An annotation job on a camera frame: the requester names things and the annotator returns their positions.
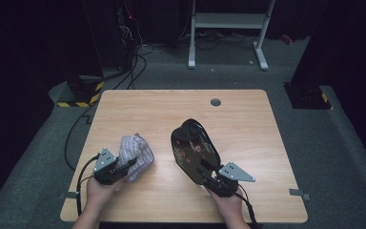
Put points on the person's left hand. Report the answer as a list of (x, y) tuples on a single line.
[(101, 194)]

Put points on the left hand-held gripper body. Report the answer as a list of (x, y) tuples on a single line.
[(105, 160)]

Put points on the grey tape piece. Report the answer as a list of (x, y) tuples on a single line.
[(298, 192)]

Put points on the white metal stand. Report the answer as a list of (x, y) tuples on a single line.
[(228, 20)]

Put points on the black base with yellow mark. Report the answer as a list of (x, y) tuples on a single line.
[(306, 97)]

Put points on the small red object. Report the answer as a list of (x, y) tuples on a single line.
[(287, 39)]

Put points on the grey table grommet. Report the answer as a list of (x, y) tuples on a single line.
[(215, 102)]

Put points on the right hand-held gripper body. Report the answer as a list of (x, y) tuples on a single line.
[(235, 173)]

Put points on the purple striped cloth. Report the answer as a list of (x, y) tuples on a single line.
[(138, 149)]

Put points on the black oval floral tray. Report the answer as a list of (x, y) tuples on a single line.
[(192, 149)]

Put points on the black yellow striped base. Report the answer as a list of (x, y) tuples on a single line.
[(82, 92)]

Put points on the person's right hand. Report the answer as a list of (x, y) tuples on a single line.
[(228, 205)]

